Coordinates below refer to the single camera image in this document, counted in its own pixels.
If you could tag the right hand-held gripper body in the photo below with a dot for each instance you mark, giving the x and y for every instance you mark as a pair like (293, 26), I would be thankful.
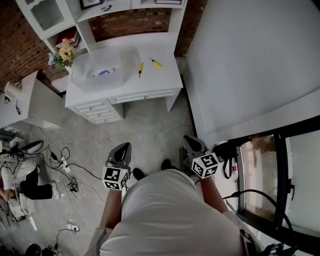
(206, 165)

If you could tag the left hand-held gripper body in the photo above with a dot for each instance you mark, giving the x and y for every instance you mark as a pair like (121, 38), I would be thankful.
(117, 160)

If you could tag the yellow screwdriver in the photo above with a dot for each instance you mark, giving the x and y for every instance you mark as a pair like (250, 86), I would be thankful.
(141, 67)
(157, 64)

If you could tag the clear plastic storage bin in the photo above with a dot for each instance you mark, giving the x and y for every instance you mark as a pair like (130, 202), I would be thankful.
(100, 60)

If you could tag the person's right forearm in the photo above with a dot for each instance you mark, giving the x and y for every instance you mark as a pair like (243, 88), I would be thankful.
(212, 192)

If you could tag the person's left forearm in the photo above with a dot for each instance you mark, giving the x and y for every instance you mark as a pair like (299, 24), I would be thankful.
(111, 207)

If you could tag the black bag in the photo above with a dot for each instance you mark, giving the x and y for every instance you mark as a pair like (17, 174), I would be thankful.
(225, 152)

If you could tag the person's left leg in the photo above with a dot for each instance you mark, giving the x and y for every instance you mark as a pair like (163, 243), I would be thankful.
(138, 173)

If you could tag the person's leg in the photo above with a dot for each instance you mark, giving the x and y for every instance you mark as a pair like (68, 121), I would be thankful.
(166, 164)
(138, 173)

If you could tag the red label bottle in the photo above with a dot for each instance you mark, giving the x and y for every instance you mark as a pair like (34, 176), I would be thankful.
(234, 170)

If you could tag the person's right leg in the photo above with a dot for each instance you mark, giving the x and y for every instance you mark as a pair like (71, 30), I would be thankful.
(166, 164)

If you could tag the small black floor device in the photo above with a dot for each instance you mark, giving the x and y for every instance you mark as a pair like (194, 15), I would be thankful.
(73, 186)

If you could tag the white power strip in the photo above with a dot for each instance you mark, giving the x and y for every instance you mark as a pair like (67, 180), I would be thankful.
(73, 228)
(65, 165)

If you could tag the person's white shirt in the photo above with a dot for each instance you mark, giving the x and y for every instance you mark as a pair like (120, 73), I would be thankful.
(170, 212)

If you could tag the black power adapter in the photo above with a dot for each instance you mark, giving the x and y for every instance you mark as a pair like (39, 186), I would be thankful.
(54, 155)

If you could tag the white desk with drawers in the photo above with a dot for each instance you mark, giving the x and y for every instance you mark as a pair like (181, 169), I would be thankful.
(150, 82)

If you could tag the grey black oval object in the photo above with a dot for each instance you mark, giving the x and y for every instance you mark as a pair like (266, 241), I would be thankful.
(32, 147)

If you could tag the purple label wipes packet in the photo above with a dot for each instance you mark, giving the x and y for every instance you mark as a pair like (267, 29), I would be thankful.
(103, 73)

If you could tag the black body-worn device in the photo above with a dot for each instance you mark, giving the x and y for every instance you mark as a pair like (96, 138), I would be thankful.
(275, 250)

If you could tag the white side table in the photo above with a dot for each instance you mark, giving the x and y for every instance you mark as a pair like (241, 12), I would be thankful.
(22, 100)

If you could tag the yellow and blue flower bouquet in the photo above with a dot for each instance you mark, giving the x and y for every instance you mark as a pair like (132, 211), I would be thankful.
(65, 51)

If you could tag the white shelf hutch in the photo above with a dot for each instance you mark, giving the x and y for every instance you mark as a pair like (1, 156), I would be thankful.
(87, 32)

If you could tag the stack of red books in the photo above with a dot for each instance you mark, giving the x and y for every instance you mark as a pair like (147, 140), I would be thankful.
(71, 36)

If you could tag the white sheet with black drawing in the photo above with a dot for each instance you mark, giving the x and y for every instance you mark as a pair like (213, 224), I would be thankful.
(107, 8)

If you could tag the brown hardcover book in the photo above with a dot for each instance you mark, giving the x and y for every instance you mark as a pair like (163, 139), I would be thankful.
(167, 2)

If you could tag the black window frame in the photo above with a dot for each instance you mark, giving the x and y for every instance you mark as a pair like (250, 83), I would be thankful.
(280, 175)

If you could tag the black picture frame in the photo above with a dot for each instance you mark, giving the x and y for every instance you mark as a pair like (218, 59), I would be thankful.
(83, 5)

